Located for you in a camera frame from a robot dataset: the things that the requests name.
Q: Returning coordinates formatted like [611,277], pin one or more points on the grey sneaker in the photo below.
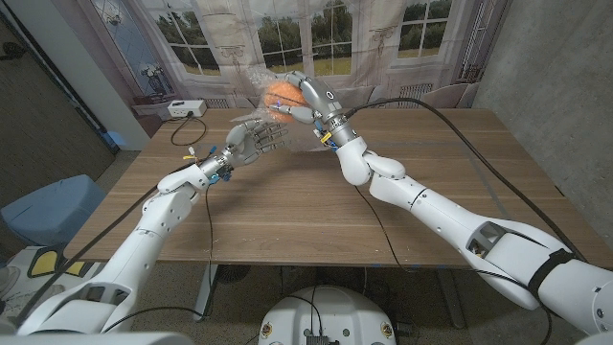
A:
[19,306]

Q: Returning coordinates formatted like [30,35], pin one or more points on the blue padded stool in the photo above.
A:
[48,211]

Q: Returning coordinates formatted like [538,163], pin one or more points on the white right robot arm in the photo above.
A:
[460,220]

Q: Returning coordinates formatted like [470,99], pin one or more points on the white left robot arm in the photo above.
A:
[139,239]

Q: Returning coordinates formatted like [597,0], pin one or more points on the white power adapter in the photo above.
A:
[187,108]

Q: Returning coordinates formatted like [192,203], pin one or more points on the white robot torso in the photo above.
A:
[327,316]

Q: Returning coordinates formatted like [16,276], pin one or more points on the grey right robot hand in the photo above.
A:
[316,103]

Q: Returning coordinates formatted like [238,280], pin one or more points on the clear bubble wrap sheet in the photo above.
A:
[258,112]

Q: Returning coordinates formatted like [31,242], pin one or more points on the printed window scene backdrop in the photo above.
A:
[220,48]

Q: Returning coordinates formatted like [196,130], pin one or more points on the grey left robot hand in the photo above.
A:
[251,141]

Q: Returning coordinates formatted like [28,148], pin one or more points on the grey table leg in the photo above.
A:
[205,292]
[450,297]

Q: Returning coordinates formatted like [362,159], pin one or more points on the orange mini basketball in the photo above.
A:
[282,93]

